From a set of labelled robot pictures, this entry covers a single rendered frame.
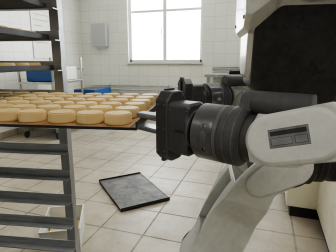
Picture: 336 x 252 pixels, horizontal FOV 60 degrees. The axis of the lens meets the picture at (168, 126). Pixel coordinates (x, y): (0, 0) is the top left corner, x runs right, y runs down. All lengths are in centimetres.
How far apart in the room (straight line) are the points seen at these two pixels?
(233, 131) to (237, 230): 37
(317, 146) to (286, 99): 9
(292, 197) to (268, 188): 159
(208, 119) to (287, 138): 12
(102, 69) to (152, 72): 106
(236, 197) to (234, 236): 12
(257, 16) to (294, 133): 27
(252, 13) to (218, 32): 462
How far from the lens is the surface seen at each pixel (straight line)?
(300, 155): 36
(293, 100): 41
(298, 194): 222
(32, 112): 60
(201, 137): 42
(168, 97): 47
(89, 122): 54
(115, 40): 580
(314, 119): 36
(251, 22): 58
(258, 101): 42
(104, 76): 592
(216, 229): 73
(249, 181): 64
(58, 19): 100
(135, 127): 50
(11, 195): 120
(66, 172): 106
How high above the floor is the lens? 106
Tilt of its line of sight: 12 degrees down
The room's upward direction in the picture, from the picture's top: straight up
